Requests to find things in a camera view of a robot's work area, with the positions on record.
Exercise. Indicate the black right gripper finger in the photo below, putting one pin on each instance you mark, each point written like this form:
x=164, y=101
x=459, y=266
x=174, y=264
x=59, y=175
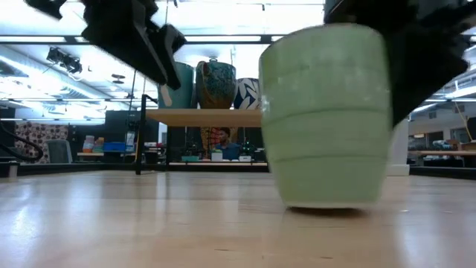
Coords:
x=420, y=70

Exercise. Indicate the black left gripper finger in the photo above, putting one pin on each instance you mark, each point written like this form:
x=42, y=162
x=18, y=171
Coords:
x=173, y=39
x=137, y=44

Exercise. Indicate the grey teal mug white inside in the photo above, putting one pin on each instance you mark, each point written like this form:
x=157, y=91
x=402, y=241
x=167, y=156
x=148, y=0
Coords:
x=187, y=93

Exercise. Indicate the teal brown glazed mug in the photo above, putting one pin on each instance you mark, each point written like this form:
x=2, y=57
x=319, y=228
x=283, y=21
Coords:
x=215, y=85

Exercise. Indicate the white blue patterned mug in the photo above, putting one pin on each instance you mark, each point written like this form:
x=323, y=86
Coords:
x=247, y=93

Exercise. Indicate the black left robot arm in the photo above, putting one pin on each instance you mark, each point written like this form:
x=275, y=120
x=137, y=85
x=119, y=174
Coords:
x=44, y=7

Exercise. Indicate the black ceiling track light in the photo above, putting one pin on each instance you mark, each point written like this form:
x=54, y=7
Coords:
x=63, y=59

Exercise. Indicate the wooden background table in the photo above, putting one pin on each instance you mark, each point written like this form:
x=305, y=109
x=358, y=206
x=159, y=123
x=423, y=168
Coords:
x=439, y=153

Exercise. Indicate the white hexagonal planter pot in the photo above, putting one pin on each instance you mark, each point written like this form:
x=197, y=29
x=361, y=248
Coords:
x=399, y=156

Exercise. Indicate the blue storage bin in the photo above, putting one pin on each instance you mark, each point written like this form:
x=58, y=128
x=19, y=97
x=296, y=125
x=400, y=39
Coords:
x=114, y=147

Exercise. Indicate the teal box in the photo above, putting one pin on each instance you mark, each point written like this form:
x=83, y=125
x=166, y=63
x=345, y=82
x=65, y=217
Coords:
x=189, y=159

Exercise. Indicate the white pot green plant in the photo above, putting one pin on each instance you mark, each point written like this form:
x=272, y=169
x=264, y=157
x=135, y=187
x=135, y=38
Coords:
x=216, y=156

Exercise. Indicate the person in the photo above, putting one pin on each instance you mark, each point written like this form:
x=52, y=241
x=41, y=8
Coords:
x=227, y=152

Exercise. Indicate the grey office chair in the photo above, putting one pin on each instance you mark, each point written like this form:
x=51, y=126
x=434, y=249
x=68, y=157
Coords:
x=59, y=152

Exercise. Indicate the small white box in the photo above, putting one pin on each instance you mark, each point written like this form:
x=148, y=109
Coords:
x=245, y=158

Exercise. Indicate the black overhead frame bar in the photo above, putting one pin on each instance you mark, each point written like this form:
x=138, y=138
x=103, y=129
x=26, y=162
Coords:
x=230, y=39

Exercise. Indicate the black aluminium rig frame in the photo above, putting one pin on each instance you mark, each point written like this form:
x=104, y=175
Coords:
x=74, y=169

